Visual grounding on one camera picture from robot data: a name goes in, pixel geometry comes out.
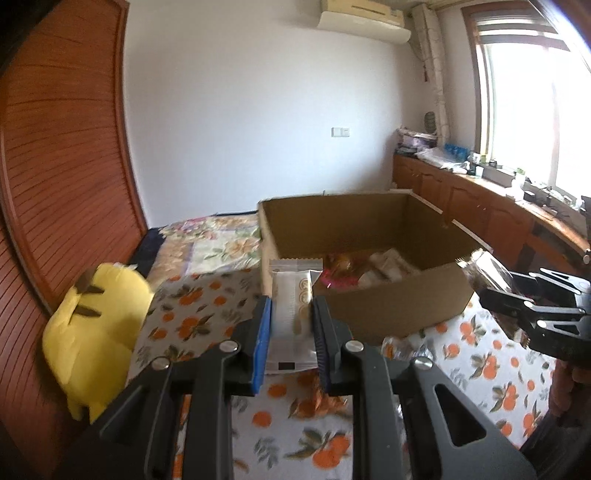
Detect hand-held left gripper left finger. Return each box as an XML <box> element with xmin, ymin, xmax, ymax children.
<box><xmin>99</xmin><ymin>295</ymin><xmax>273</xmax><ymax>480</ymax></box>

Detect wall air conditioner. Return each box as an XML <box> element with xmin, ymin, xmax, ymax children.
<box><xmin>316</xmin><ymin>0</ymin><xmax>411</xmax><ymax>44</ymax></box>

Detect person's right hand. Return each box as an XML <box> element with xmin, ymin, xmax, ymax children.
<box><xmin>549</xmin><ymin>357</ymin><xmax>591</xmax><ymax>428</ymax></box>

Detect yellow plush toy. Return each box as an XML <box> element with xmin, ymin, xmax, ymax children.
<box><xmin>42</xmin><ymin>262</ymin><xmax>155</xmax><ymax>423</ymax></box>

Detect brown cardboard box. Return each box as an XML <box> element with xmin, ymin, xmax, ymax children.
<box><xmin>257</xmin><ymin>191</ymin><xmax>492</xmax><ymax>344</ymax></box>

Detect pink snack packet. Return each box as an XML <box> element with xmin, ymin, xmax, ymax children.
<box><xmin>321</xmin><ymin>270</ymin><xmax>362</xmax><ymax>292</ymax></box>

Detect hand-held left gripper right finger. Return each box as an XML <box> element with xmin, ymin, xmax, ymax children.
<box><xmin>311</xmin><ymin>296</ymin><xmax>536</xmax><ymax>480</ymax></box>

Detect white gold print snack packet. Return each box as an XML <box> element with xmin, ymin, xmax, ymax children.
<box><xmin>269</xmin><ymin>258</ymin><xmax>324</xmax><ymax>374</ymax></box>

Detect wooden window cabinet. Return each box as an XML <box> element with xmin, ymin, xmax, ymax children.
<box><xmin>392</xmin><ymin>152</ymin><xmax>591</xmax><ymax>278</ymax></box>

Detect snack packets inside box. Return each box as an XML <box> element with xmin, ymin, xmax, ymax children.
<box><xmin>365</xmin><ymin>248</ymin><xmax>421</xmax><ymax>284</ymax></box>

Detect clear crumpled snack packet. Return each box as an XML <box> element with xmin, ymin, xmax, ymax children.
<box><xmin>381</xmin><ymin>335</ymin><xmax>437</xmax><ymax>363</ymax></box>

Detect orange snack packet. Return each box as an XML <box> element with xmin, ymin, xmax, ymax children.
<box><xmin>323</xmin><ymin>251</ymin><xmax>365</xmax><ymax>278</ymax></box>

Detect navy blue blanket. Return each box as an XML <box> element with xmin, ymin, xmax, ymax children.
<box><xmin>127</xmin><ymin>224</ymin><xmax>168</xmax><ymax>278</ymax></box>

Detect white plastic bag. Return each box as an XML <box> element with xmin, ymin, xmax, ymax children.
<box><xmin>418</xmin><ymin>148</ymin><xmax>467</xmax><ymax>171</ymax></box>

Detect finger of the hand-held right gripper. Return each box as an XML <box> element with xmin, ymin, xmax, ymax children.
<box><xmin>509</xmin><ymin>268</ymin><xmax>591</xmax><ymax>297</ymax></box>
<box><xmin>480</xmin><ymin>288</ymin><xmax>586</xmax><ymax>325</ymax></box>

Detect orange fruit print tablecloth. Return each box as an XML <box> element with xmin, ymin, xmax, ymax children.
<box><xmin>127</xmin><ymin>270</ymin><xmax>561</xmax><ymax>480</ymax></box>

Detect pale patterned curtain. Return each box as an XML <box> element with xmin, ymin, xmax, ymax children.
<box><xmin>412</xmin><ymin>4</ymin><xmax>451</xmax><ymax>148</ymax></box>

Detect floral blanket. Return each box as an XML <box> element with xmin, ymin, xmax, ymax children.
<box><xmin>148</xmin><ymin>216</ymin><xmax>264</xmax><ymax>278</ymax></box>

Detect purple box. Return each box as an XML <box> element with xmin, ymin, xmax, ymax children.
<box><xmin>398</xmin><ymin>129</ymin><xmax>437</xmax><ymax>149</ymax></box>

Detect clear packet of brown snacks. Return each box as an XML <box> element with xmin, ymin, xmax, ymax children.
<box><xmin>456</xmin><ymin>248</ymin><xmax>532</xmax><ymax>342</ymax></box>

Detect window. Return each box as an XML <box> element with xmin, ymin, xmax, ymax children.
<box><xmin>462</xmin><ymin>0</ymin><xmax>591</xmax><ymax>204</ymax></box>

